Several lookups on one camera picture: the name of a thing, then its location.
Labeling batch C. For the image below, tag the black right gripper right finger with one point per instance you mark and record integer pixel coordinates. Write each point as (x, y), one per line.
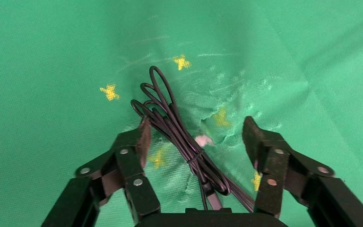
(272, 159)

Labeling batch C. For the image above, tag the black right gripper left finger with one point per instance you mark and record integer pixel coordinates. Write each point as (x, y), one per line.
(128, 163)

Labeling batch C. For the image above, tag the green table cloth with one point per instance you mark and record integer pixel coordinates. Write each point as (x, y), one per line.
(59, 47)

